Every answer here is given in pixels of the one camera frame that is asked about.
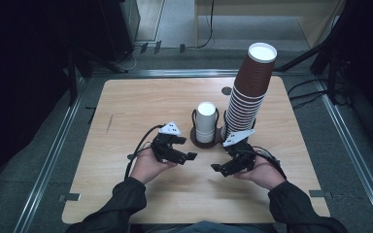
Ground grey table bracket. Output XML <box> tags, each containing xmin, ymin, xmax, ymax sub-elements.
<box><xmin>308</xmin><ymin>189</ymin><xmax>334</xmax><ymax>200</ymax></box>

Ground light wooden shelf frame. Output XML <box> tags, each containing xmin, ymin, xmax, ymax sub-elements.
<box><xmin>193</xmin><ymin>0</ymin><xmax>348</xmax><ymax>50</ymax></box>

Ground white floor cable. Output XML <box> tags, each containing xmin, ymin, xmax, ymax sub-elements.
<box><xmin>121</xmin><ymin>48</ymin><xmax>138</xmax><ymax>71</ymax></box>

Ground black floor cable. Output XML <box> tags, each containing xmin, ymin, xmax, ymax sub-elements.
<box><xmin>287</xmin><ymin>78</ymin><xmax>328</xmax><ymax>98</ymax></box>
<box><xmin>289</xmin><ymin>90</ymin><xmax>328</xmax><ymax>110</ymax></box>

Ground dark double cup holder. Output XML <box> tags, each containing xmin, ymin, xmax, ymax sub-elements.
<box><xmin>189</xmin><ymin>108</ymin><xmax>257</xmax><ymax>150</ymax></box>

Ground metal floor rail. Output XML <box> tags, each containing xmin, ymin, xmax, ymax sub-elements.
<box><xmin>315</xmin><ymin>79</ymin><xmax>373</xmax><ymax>232</ymax></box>
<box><xmin>13</xmin><ymin>77</ymin><xmax>85</xmax><ymax>233</ymax></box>

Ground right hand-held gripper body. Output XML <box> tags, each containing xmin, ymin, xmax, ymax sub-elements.
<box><xmin>222</xmin><ymin>128</ymin><xmax>258</xmax><ymax>173</ymax></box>

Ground black tripod stand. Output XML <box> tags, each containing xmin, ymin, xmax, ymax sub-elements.
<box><xmin>273</xmin><ymin>0</ymin><xmax>354</xmax><ymax>105</ymax></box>

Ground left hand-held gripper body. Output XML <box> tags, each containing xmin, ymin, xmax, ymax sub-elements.
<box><xmin>151</xmin><ymin>120</ymin><xmax>182</xmax><ymax>163</ymax></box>

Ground person's left hand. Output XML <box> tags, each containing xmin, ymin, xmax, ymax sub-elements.
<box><xmin>129</xmin><ymin>147</ymin><xmax>178</xmax><ymax>185</ymax></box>

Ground person's right hand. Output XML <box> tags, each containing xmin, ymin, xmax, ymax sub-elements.
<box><xmin>232</xmin><ymin>154</ymin><xmax>288</xmax><ymax>191</ymax></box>

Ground thin black hanging cable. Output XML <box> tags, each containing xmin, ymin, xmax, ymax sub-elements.
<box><xmin>195</xmin><ymin>0</ymin><xmax>216</xmax><ymax>50</ymax></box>

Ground stack of brown paper cups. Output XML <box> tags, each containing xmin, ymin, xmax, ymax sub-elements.
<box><xmin>221</xmin><ymin>42</ymin><xmax>278</xmax><ymax>149</ymax></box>

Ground black cabinet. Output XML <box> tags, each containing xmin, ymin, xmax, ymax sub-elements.
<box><xmin>98</xmin><ymin>0</ymin><xmax>141</xmax><ymax>62</ymax></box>

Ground right hand-held gripper cable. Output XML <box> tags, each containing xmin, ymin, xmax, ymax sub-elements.
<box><xmin>252</xmin><ymin>146</ymin><xmax>288</xmax><ymax>181</ymax></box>

